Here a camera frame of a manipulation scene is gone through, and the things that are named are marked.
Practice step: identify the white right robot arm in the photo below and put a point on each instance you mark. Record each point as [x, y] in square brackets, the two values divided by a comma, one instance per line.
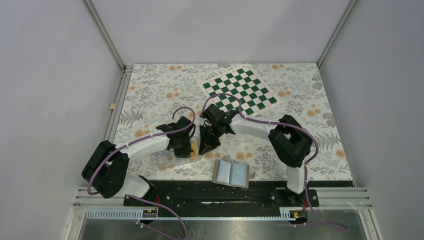
[289, 140]

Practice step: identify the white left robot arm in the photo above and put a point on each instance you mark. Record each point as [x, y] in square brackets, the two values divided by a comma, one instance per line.
[106, 169]

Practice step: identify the floral tablecloth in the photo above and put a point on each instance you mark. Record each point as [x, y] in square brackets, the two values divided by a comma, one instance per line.
[156, 91]

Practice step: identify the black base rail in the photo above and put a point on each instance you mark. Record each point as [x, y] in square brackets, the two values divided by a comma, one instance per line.
[212, 200]

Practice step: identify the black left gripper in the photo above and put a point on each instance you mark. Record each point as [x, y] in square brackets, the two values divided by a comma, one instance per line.
[185, 153]

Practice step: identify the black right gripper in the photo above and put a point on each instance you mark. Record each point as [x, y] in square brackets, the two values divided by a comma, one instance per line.
[206, 144]

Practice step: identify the grey leather card holder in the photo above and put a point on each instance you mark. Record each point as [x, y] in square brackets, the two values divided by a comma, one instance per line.
[235, 175]

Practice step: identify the green white chessboard mat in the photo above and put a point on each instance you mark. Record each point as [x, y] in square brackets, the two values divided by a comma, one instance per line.
[244, 84]

